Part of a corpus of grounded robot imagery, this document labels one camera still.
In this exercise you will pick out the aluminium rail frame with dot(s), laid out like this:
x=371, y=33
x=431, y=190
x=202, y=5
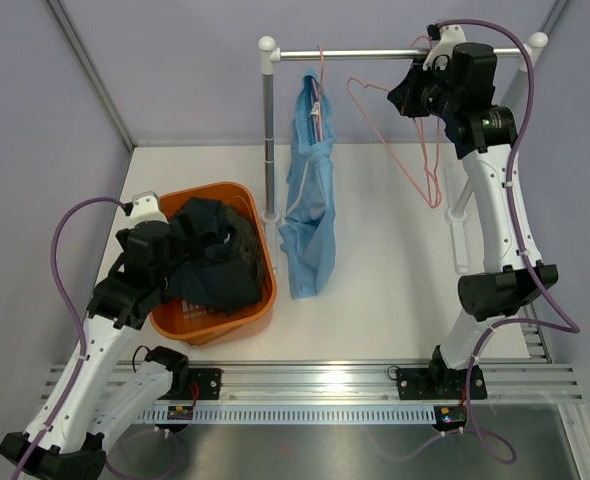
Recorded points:
x=249, y=376

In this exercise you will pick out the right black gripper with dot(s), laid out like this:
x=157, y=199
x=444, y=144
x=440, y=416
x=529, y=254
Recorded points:
x=404, y=96

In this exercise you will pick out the slotted grey cable duct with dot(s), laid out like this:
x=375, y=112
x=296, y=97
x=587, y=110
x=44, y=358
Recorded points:
x=304, y=415

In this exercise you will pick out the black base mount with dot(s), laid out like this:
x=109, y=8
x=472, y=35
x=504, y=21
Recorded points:
x=425, y=384
x=204, y=382

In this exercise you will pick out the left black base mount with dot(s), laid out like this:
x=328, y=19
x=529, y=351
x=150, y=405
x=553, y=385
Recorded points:
x=204, y=382

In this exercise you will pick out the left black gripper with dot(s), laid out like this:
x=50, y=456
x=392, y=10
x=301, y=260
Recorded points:
x=122, y=237

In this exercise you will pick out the orange plastic laundry basket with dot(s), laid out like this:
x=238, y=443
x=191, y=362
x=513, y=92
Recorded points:
x=197, y=325

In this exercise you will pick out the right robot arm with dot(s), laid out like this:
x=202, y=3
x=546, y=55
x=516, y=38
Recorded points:
x=513, y=271

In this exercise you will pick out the light blue shorts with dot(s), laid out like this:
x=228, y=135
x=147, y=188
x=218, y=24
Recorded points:
x=308, y=231

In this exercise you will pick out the pink hanger of blue shorts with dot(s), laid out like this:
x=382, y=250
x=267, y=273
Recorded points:
x=319, y=111

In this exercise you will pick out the pink hanger of navy shorts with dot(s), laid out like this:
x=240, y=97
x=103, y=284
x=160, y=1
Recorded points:
x=390, y=150

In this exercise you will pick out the white metal clothes rack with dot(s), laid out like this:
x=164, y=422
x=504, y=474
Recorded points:
x=270, y=55

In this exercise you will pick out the olive green shorts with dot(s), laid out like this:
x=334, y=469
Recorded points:
x=246, y=247

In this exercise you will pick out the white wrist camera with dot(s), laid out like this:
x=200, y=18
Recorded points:
x=446, y=37
x=144, y=208

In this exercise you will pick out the dark navy shorts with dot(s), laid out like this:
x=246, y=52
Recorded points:
x=208, y=277

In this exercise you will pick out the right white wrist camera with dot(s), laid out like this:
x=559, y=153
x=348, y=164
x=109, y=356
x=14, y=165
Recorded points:
x=446, y=37

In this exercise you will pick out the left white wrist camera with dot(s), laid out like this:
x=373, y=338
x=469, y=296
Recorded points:
x=144, y=208

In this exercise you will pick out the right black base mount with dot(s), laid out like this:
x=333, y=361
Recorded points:
x=425, y=384

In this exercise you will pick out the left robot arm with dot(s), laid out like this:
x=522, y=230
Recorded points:
x=72, y=434

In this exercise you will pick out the pink hanger of green shorts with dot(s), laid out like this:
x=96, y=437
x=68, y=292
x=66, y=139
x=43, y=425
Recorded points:
x=434, y=194

